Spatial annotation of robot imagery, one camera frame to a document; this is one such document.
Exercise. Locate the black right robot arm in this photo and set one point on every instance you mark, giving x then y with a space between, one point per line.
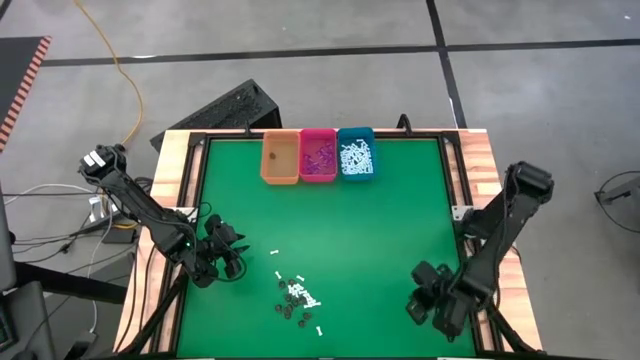
505 235

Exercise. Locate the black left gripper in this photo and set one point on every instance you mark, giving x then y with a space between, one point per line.
227 245

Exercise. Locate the black mat orange striped edge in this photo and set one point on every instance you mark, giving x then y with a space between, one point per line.
15 70

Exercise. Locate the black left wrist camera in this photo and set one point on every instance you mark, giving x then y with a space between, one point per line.
214 223

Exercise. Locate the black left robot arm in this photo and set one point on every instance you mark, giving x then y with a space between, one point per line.
145 215

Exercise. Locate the green table mat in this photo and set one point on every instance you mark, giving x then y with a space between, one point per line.
375 250

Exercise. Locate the orange plastic bin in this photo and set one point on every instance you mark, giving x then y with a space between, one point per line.
281 167

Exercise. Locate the grey metal post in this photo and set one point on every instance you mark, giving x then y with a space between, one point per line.
6 240

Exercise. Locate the wooden table side board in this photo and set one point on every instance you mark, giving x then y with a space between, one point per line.
480 160
165 170

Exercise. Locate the black floor bar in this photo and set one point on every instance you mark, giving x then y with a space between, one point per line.
70 282

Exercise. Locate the black perforated metal case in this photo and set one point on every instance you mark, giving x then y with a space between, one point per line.
225 107

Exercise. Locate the pink plastic bin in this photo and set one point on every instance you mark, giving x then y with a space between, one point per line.
318 135

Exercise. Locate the black frame hook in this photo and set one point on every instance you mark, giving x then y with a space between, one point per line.
404 122

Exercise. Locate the black table frame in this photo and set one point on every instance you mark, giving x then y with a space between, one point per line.
425 135

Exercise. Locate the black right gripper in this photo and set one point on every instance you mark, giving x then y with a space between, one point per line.
437 300

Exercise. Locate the blue plastic bin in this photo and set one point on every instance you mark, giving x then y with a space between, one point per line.
356 134

